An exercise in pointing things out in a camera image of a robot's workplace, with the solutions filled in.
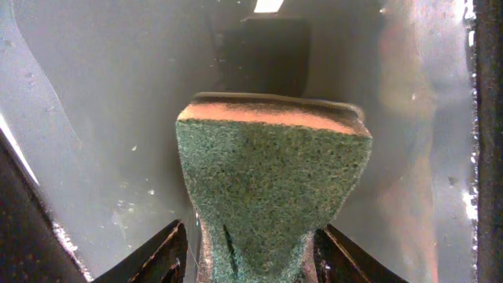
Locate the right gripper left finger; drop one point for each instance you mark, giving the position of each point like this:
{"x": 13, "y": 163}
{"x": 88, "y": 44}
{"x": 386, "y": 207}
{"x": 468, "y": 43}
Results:
{"x": 162, "y": 259}

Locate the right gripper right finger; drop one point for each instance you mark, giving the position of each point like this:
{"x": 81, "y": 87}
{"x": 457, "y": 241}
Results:
{"x": 339, "y": 260}

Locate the dark green sponge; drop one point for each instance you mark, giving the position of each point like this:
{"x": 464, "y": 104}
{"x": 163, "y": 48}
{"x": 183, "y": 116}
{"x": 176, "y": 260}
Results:
{"x": 264, "y": 172}

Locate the black plastic tray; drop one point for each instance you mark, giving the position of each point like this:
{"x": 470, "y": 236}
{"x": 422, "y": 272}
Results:
{"x": 91, "y": 90}

